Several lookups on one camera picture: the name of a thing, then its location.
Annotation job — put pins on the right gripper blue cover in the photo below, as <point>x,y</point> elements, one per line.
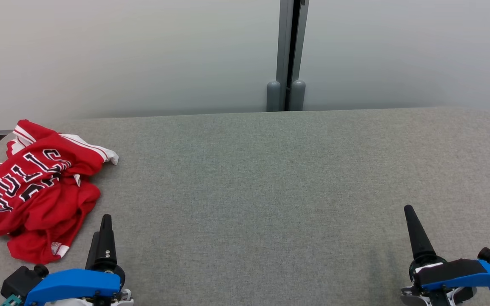
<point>457,276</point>

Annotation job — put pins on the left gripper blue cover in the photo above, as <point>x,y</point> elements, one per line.
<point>75,284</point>

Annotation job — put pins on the red basketball shorts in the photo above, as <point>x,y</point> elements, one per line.
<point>36,242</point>

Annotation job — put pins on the red white basketball jersey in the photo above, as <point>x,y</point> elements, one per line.
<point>36,148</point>

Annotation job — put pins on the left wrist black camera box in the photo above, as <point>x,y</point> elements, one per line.
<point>21,280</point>

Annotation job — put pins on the grey partition post two feet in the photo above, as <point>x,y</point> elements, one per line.
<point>285,51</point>

